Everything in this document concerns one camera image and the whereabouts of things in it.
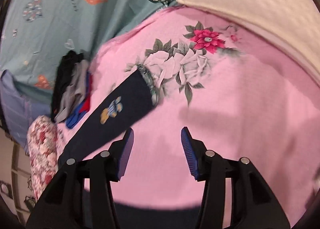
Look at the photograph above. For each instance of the grey folded garment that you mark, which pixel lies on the grey folded garment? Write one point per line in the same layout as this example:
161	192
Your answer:
75	92

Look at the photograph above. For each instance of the lavender blue pillow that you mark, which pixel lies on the lavender blue pillow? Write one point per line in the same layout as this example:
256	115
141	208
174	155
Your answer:
19	111

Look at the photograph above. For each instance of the cream quilted pillow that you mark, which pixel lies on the cream quilted pillow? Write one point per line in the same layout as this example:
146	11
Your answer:
291	25

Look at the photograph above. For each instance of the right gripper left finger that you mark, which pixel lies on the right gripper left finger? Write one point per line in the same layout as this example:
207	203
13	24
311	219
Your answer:
61	203

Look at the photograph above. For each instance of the teal heart print sheet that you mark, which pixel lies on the teal heart print sheet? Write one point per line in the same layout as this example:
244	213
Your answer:
38	33

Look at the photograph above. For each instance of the black folded garment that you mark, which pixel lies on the black folded garment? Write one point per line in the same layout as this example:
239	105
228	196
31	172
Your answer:
63	79

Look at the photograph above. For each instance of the red floral pillow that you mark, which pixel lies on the red floral pillow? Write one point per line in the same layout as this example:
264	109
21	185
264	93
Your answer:
42	138

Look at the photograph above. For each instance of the blue red folded garment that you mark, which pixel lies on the blue red folded garment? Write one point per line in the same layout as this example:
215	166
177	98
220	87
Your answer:
83	107

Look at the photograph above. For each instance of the navy pant with grey cuff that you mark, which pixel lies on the navy pant with grey cuff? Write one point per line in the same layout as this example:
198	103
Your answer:
133	99

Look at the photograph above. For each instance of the pink floral bedsheet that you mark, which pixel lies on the pink floral bedsheet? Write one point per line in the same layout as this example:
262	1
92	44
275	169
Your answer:
233	90

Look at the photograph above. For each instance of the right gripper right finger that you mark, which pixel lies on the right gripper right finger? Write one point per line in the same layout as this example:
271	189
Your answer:
254	205

